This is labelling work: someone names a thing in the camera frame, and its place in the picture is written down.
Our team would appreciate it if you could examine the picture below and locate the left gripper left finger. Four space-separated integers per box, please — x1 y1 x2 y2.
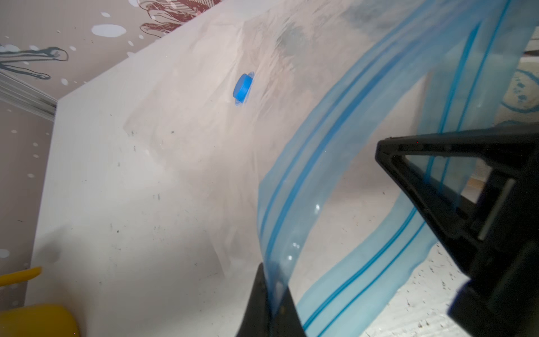
236 263 272 337

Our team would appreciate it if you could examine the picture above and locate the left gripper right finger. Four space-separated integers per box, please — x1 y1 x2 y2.
269 289 306 337

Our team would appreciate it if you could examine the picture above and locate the clear vacuum bag blue zipper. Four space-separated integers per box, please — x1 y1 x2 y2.
121 0 536 337

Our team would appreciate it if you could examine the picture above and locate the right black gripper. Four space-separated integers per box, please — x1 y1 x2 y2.
376 124 538 336

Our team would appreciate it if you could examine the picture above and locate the yellow pot black lid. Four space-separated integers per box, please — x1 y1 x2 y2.
0 266 81 337

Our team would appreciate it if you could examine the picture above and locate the cream towel blue bunny print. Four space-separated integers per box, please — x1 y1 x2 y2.
494 56 538 126

